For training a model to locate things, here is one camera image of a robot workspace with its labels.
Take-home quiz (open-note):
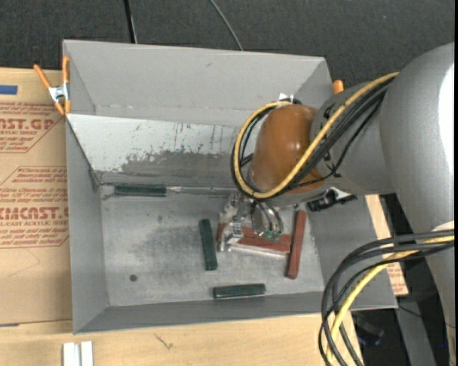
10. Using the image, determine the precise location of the dark green flat block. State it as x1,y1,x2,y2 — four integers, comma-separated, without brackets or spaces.
114,183,168,197
198,218,219,271
212,283,267,300

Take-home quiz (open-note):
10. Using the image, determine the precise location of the red-brown flat block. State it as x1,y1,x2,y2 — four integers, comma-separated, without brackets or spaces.
285,209,308,280
228,225,293,258

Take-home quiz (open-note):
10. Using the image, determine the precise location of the grey metal bin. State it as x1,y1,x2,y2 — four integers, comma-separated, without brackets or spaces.
62,39,400,335

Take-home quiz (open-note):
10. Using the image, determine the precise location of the brown cardboard board red print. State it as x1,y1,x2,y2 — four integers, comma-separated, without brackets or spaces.
0,66,74,328

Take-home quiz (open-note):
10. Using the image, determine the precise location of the black cylinder on white bracket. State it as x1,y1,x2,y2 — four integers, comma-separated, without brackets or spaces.
307,188,358,212

